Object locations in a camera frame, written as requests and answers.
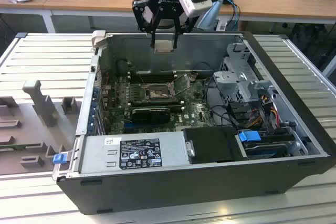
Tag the silver CPU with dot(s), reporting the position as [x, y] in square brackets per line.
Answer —
[164, 46]

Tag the blue disk carrier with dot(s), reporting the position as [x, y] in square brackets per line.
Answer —
[249, 136]

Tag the grey power supply unit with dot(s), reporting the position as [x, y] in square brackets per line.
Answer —
[97, 153]

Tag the white labelled box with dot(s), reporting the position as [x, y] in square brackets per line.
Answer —
[221, 25]

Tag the black graphics card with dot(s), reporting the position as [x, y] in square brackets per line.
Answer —
[149, 116]

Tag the grey case latch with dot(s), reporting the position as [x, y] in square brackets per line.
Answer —
[98, 37]

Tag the hard disk drive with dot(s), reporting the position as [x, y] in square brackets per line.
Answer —
[265, 150]

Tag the black plastic shroud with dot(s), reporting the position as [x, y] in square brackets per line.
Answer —
[212, 145]

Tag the grey parts rack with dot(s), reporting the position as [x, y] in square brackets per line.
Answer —
[31, 129]

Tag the green motherboard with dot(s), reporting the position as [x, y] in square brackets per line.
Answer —
[194, 108]

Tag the CPU socket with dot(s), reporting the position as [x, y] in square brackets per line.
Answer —
[157, 94]

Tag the metal locking lever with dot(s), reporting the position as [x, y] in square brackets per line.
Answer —
[174, 80]
[141, 80]

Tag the black cylindrical part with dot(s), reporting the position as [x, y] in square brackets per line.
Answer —
[121, 66]

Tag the black RAM slot bank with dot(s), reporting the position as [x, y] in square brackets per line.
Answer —
[157, 77]
[157, 104]

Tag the black PC case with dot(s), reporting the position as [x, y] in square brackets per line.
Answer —
[183, 192]

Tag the grey metal drive cage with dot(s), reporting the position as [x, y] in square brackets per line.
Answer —
[231, 82]

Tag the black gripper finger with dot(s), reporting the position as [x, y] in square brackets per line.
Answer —
[177, 28]
[153, 24]

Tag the blue case latch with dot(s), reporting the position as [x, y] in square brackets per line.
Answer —
[59, 159]

